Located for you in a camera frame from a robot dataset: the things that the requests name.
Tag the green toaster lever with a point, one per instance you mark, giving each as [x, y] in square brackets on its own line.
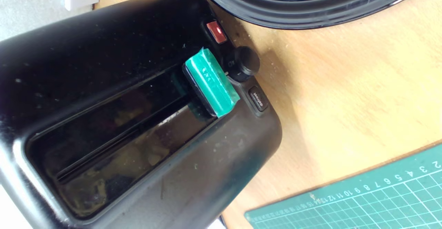
[212, 82]

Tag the black toaster defrost button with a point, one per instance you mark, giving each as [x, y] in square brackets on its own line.
[258, 98]

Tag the black toaster dial knob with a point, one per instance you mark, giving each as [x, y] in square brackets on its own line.
[245, 63]

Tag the red toaster button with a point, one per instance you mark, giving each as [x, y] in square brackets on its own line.
[216, 32]

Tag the black two-slot toaster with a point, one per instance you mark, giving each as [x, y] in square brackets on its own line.
[103, 49]

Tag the black ridged plate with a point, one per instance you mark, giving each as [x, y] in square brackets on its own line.
[310, 4]

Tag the green cutting mat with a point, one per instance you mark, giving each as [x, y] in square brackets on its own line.
[380, 201]

